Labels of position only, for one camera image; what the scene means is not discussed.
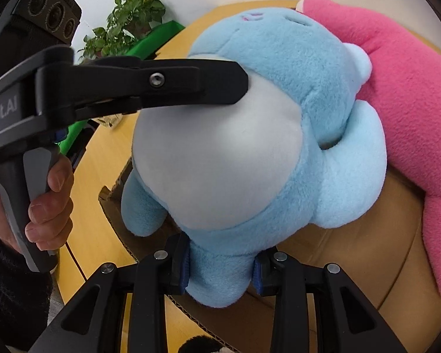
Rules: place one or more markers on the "pink plush bear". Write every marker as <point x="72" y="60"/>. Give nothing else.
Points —
<point x="405" y="89"/>

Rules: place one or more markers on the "green potted plant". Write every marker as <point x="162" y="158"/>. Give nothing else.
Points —
<point x="129" y="22"/>

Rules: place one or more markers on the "person's left hand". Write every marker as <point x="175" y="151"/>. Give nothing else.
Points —
<point x="50" y="214"/>

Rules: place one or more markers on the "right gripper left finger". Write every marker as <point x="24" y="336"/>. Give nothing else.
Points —
<point x="92" y="319"/>

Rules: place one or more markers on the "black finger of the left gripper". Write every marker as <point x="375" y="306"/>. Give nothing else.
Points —
<point x="198" y="82"/>

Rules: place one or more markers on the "light blue plush toy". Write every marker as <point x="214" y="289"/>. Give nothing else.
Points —
<point x="298" y="148"/>

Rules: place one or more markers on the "white paper cup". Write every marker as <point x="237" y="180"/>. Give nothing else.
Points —
<point x="110" y="121"/>

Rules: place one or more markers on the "green table cloth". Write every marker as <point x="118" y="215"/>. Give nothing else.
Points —
<point x="116" y="85"/>

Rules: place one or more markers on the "white panda plush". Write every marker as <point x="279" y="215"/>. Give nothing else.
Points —
<point x="200" y="344"/>

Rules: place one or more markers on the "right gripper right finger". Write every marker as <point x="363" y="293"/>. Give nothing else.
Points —
<point x="346" y="321"/>

